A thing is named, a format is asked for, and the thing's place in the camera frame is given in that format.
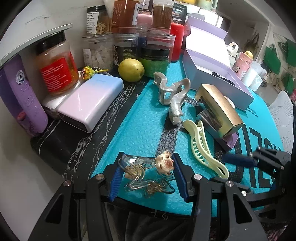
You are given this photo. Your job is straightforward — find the teal bubble mailer mat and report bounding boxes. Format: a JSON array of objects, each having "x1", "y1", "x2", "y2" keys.
[{"x1": 92, "y1": 61, "x2": 284, "y2": 215}]

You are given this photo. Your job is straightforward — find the clear jar red contents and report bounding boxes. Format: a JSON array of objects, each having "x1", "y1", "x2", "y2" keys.
[{"x1": 147, "y1": 30, "x2": 176, "y2": 64}]

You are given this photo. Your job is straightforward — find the small lavender box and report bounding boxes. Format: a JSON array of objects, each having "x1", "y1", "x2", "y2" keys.
[{"x1": 214, "y1": 133, "x2": 239, "y2": 152}]

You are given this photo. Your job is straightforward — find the mint thermos white handle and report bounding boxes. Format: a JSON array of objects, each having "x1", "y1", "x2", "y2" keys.
[{"x1": 226, "y1": 42, "x2": 239, "y2": 67}]

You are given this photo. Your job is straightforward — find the red label sauce jar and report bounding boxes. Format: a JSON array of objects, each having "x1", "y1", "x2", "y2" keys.
[{"x1": 35, "y1": 31, "x2": 79, "y2": 95}]

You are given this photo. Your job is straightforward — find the clear bear charm hair clip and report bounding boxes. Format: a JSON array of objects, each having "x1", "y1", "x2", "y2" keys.
[{"x1": 117, "y1": 151, "x2": 175, "y2": 197}]

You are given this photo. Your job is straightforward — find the white chair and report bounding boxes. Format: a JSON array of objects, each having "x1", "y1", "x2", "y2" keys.
[{"x1": 268, "y1": 90, "x2": 294, "y2": 154}]

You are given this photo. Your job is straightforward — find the yellow wrapped lollipop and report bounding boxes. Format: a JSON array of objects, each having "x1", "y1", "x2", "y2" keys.
[{"x1": 80, "y1": 66, "x2": 109, "y2": 80}]

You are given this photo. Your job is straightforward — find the green tote bag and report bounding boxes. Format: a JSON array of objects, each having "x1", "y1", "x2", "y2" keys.
[{"x1": 263, "y1": 44, "x2": 281, "y2": 75}]

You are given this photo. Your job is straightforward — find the silver wavy hair claw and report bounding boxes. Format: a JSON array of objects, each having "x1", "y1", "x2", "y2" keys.
[{"x1": 154, "y1": 72, "x2": 191, "y2": 125}]

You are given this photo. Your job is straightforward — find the open lavender gift box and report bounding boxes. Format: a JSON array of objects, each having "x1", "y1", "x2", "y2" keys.
[{"x1": 182, "y1": 16, "x2": 254, "y2": 110}]

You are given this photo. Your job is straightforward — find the pink jar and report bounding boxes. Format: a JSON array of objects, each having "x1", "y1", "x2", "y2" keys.
[{"x1": 137, "y1": 10, "x2": 152, "y2": 28}]

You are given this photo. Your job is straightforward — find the black snack pouch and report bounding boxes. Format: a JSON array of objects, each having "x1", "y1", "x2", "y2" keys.
[{"x1": 172, "y1": 3, "x2": 187, "y2": 25}]

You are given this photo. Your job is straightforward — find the cream hair claw clip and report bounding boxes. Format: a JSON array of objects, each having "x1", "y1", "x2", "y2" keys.
[{"x1": 183, "y1": 120, "x2": 229, "y2": 180}]

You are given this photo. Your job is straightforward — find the purple bottle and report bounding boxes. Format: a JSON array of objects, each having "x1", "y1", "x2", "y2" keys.
[{"x1": 1, "y1": 54, "x2": 48, "y2": 137}]

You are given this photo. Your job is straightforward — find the pink panda cups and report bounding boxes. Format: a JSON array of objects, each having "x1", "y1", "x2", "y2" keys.
[{"x1": 232, "y1": 52, "x2": 253, "y2": 79}]

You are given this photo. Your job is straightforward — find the gold rectangular box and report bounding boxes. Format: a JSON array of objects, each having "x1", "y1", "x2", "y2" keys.
[{"x1": 195, "y1": 84, "x2": 244, "y2": 138}]

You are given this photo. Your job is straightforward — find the grey tablet edge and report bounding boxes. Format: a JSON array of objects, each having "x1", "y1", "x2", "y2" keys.
[{"x1": 1, "y1": 23, "x2": 73, "y2": 67}]

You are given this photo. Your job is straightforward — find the pastel gradient power bank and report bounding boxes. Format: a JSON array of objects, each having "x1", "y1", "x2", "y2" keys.
[{"x1": 58, "y1": 74, "x2": 123, "y2": 133}]

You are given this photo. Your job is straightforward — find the white tissue pack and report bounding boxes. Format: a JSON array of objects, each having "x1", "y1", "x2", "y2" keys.
[{"x1": 242, "y1": 61, "x2": 266, "y2": 91}]

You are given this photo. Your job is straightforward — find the clear jar white pieces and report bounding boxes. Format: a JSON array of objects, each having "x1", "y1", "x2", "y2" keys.
[{"x1": 82, "y1": 34, "x2": 113, "y2": 70}]

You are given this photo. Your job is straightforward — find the green jar black lid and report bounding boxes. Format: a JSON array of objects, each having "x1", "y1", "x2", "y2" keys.
[{"x1": 139, "y1": 45, "x2": 170, "y2": 78}]

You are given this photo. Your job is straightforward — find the tall brown spice jar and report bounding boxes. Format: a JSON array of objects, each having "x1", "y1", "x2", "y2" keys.
[{"x1": 111, "y1": 0, "x2": 140, "y2": 34}]

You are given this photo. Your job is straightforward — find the black beaded scrunchie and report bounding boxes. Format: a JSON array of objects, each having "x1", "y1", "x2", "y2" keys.
[{"x1": 211, "y1": 71, "x2": 235, "y2": 86}]

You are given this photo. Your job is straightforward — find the dark jar gold label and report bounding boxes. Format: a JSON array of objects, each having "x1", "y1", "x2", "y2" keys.
[{"x1": 113, "y1": 33, "x2": 138, "y2": 66}]

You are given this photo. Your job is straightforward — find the small jar of nuts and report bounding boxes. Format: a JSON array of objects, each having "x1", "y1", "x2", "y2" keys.
[{"x1": 86, "y1": 5, "x2": 111, "y2": 35}]

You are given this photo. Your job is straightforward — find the red canister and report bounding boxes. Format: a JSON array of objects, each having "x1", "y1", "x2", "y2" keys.
[{"x1": 170, "y1": 23, "x2": 185, "y2": 62}]

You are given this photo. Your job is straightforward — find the yellow apple in cup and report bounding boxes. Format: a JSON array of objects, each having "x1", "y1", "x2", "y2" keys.
[{"x1": 244, "y1": 51, "x2": 253, "y2": 59}]

